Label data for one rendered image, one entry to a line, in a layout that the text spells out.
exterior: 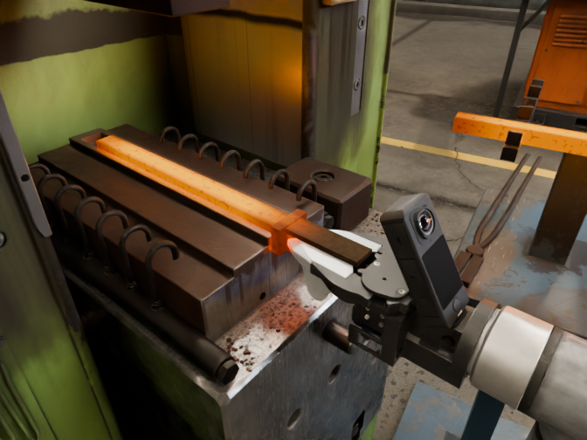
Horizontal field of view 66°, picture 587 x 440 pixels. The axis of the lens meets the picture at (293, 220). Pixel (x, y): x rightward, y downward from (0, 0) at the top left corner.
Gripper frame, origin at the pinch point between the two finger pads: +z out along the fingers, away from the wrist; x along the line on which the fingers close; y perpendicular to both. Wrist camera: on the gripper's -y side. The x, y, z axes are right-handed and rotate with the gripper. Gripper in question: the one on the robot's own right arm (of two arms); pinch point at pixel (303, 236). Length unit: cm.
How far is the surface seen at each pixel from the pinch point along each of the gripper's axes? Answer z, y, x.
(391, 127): 120, 100, 257
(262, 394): -3.3, 12.8, -10.8
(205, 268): 6.0, 2.1, -8.8
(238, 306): 2.7, 6.3, -7.8
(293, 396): -3.3, 18.8, -5.7
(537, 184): 13, 100, 236
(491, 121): -6.5, -3.6, 36.3
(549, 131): -14.1, -3.6, 37.9
